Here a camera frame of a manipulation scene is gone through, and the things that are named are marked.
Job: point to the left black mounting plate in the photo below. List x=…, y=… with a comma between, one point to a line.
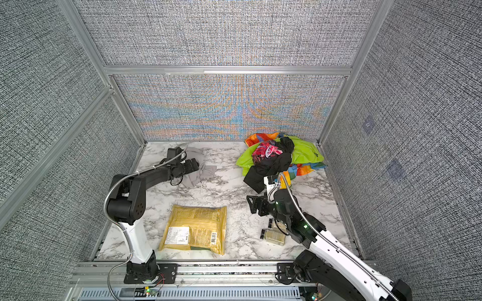
x=151, y=274

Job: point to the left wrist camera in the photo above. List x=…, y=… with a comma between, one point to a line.
x=174, y=155

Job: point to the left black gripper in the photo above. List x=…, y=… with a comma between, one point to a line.
x=187, y=168

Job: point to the black mounting plate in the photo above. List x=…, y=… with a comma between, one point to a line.
x=151, y=274
x=289, y=273

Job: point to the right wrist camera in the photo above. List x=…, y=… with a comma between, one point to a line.
x=271, y=184

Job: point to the yellow snack bag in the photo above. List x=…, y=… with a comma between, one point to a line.
x=196, y=228

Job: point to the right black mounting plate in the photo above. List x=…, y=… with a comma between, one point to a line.
x=289, y=273

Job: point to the aluminium enclosure frame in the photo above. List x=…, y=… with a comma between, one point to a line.
x=19, y=195

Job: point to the black cloth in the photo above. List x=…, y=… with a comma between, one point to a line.
x=270, y=167

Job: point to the pink red patterned cloth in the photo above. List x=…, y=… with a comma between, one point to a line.
x=266, y=150

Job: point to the grey cloth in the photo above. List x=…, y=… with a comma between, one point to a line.
x=205, y=171

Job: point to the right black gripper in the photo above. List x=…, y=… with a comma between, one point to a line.
x=265, y=201

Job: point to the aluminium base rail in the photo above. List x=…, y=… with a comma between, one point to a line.
x=187, y=273

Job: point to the lime green cloth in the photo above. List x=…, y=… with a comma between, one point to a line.
x=305, y=154

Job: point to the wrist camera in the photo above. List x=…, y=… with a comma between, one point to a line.
x=174, y=155
x=271, y=184

